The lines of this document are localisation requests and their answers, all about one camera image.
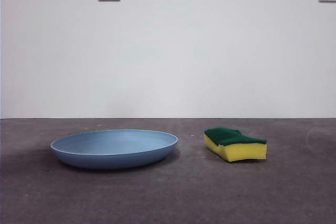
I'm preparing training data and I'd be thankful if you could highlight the light blue round plate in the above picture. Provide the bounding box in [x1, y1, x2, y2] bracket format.
[50, 129, 179, 170]

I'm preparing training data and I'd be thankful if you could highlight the yellow sponge with green pad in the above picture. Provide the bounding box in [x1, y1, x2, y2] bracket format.
[204, 127, 268, 163]

